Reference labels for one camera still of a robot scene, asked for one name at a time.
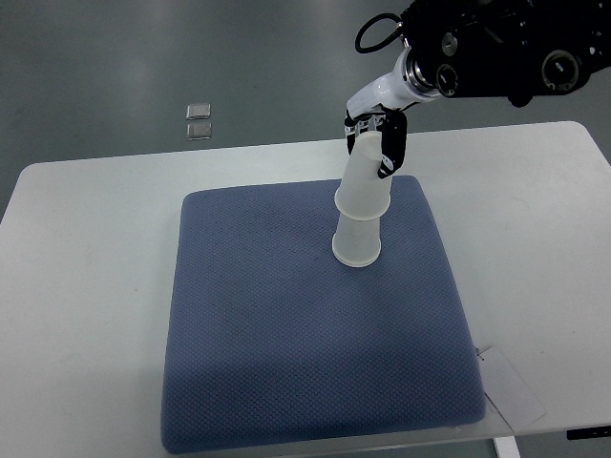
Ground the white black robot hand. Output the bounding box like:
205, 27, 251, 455
344, 50, 437, 179

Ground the white paper cup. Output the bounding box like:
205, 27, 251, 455
331, 214, 381, 268
334, 132, 392, 221

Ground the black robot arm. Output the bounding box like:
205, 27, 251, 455
345, 1, 610, 179

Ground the white paper cup on cushion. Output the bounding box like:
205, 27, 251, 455
331, 214, 381, 268

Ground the upper metal floor plate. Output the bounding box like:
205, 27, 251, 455
186, 102, 211, 120

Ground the blue textured cushion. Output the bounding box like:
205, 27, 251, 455
161, 176, 486, 454

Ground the white paper tag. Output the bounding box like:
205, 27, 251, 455
478, 347, 546, 432

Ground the white table leg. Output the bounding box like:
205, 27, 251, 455
493, 436, 521, 458

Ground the black table control panel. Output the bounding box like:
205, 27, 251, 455
566, 426, 611, 441

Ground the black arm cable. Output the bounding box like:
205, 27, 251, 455
354, 12, 407, 54

